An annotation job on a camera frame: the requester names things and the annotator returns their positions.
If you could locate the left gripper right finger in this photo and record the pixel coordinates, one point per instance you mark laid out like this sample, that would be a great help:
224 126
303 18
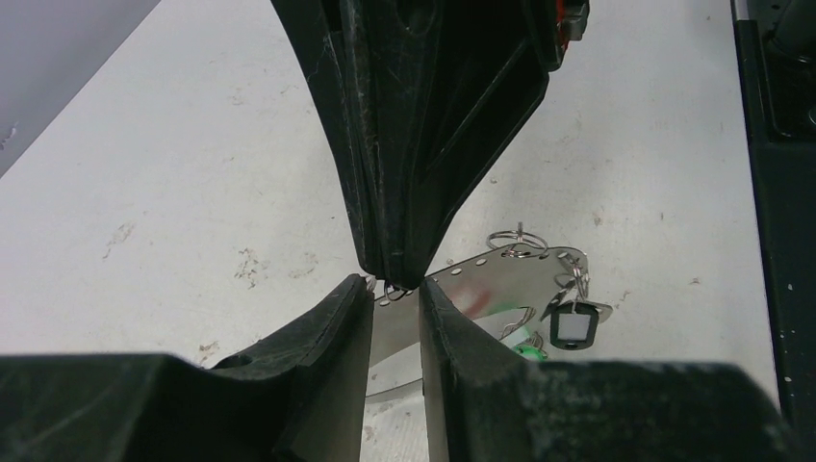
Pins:
484 402

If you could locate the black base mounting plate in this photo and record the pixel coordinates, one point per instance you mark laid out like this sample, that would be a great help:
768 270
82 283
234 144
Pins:
775 43

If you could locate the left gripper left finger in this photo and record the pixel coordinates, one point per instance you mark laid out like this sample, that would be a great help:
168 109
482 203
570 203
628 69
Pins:
296 395

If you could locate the black tagged key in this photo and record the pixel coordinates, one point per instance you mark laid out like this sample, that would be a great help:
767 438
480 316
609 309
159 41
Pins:
573 325

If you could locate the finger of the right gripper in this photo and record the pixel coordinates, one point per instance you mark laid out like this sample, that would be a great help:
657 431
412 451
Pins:
434 93
320 35

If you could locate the metal key holder ring plate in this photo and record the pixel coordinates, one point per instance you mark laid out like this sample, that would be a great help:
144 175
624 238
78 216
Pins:
510 291

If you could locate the green tagged key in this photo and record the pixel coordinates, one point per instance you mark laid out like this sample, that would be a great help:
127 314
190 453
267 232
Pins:
530 352

